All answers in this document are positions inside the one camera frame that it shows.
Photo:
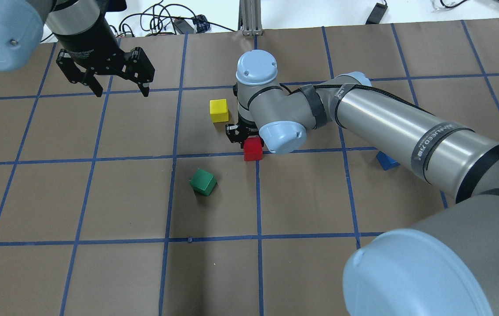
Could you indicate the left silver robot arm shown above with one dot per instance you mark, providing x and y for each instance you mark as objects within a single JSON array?
[{"x": 22, "y": 23}]

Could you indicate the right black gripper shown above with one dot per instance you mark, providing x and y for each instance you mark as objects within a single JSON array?
[{"x": 233, "y": 133}]

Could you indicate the aluminium frame post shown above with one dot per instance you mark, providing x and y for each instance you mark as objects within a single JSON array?
[{"x": 249, "y": 17}]

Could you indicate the yellow wooden block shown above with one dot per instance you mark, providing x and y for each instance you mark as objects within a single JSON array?
[{"x": 219, "y": 110}]

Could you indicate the black power adapter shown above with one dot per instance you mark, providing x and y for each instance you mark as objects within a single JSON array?
[{"x": 376, "y": 14}]

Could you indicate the red wooden block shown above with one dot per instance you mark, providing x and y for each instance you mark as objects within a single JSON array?
[{"x": 252, "y": 149}]

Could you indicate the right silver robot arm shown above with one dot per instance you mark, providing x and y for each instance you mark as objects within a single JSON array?
[{"x": 444, "y": 265}]

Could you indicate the blue wooden block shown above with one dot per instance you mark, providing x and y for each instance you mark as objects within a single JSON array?
[{"x": 386, "y": 162}]

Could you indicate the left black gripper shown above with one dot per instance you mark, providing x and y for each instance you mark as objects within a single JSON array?
[{"x": 88, "y": 47}]

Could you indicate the green wooden block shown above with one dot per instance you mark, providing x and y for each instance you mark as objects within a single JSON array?
[{"x": 203, "y": 182}]

